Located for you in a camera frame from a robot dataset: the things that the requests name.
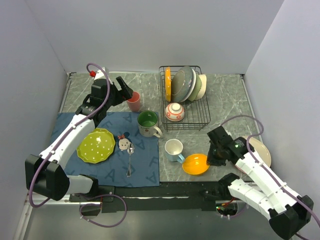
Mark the pink plastic cup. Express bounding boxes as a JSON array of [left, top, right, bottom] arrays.
[[126, 91, 141, 112]]

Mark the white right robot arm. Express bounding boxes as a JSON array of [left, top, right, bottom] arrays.
[[207, 126, 314, 240]]

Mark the orange bowl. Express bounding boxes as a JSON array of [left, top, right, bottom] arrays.
[[182, 153, 210, 176]]

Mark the cartoon mouse spoon rest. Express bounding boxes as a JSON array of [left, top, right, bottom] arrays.
[[115, 132, 132, 151]]

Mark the green-inside floral mug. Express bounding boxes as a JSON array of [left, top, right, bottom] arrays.
[[137, 110, 163, 138]]

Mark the teal rim white plate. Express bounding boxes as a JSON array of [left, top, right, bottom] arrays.
[[186, 69, 200, 101]]

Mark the blue floral plate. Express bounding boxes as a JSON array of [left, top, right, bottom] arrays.
[[171, 66, 193, 103]]

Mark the orange polka dot plate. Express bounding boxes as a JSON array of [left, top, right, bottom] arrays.
[[164, 66, 171, 103]]

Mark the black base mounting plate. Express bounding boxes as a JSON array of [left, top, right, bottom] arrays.
[[68, 181, 251, 213]]

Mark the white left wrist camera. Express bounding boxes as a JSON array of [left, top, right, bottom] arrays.
[[89, 67, 109, 80]]

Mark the green polka dot plate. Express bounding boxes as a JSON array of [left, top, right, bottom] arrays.
[[76, 128, 116, 164]]

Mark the red white patterned dish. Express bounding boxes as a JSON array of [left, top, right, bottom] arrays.
[[164, 102, 185, 122]]

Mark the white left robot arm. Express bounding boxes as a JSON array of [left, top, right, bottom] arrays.
[[25, 76, 133, 201]]

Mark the blue letter-print cloth mat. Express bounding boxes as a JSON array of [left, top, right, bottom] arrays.
[[64, 112, 160, 188]]

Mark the pink white round plate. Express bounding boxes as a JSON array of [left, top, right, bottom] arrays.
[[249, 137, 272, 167]]

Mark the silver spoon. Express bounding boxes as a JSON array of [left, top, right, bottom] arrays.
[[126, 143, 135, 177]]

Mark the light blue mug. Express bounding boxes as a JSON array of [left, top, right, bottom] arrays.
[[164, 139, 185, 164]]

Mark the cream square cartoon dish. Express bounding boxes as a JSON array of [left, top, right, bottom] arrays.
[[195, 74, 207, 101]]

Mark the green square panda dish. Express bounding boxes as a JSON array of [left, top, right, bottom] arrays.
[[188, 74, 202, 101]]

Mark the black wire dish rack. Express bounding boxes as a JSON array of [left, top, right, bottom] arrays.
[[158, 66, 211, 131]]

